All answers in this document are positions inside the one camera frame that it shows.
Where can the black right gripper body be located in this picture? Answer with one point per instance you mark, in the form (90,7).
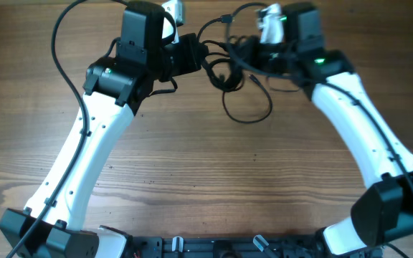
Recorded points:
(269,58)

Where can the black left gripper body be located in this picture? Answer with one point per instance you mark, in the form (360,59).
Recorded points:
(180,58)

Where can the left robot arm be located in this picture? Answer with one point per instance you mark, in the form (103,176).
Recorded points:
(148,50)

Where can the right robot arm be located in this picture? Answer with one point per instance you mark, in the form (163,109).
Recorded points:
(384,212)

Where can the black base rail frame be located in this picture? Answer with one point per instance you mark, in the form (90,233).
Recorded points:
(290,246)

